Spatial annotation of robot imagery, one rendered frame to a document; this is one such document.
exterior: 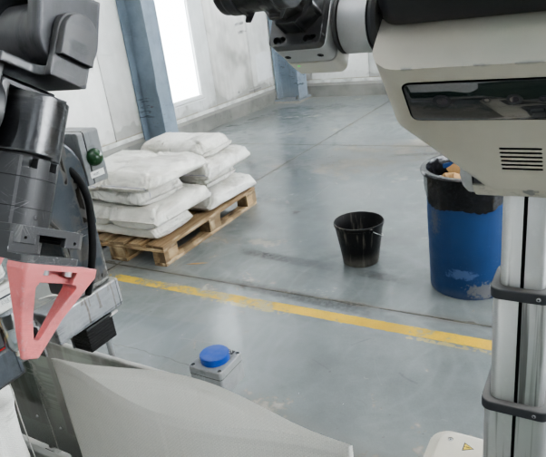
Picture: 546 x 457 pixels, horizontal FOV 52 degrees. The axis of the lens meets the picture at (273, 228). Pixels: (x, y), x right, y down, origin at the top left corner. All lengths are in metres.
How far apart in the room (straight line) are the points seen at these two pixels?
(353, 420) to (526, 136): 1.56
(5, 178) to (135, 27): 6.34
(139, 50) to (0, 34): 6.30
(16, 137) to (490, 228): 2.51
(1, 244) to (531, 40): 0.64
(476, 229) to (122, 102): 4.78
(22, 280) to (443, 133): 0.67
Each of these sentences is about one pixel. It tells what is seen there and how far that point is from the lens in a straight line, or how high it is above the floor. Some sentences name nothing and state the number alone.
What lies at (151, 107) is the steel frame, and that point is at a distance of 6.86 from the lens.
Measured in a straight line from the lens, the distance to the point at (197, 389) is 0.81.
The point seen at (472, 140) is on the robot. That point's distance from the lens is 0.91.
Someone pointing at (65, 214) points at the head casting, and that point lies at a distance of 0.95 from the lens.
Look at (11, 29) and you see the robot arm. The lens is 0.51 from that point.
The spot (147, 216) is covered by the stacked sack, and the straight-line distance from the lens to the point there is 3.61.
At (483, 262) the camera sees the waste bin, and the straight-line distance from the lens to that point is 2.89.
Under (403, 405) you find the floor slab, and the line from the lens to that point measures 2.31.
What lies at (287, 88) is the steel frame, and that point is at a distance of 9.47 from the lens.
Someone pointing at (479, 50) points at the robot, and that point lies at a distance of 0.80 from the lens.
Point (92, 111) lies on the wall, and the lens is 6.39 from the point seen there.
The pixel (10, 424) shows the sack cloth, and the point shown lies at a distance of 1.31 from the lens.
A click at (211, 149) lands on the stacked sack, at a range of 4.19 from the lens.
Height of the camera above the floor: 1.48
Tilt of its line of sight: 22 degrees down
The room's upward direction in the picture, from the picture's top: 7 degrees counter-clockwise
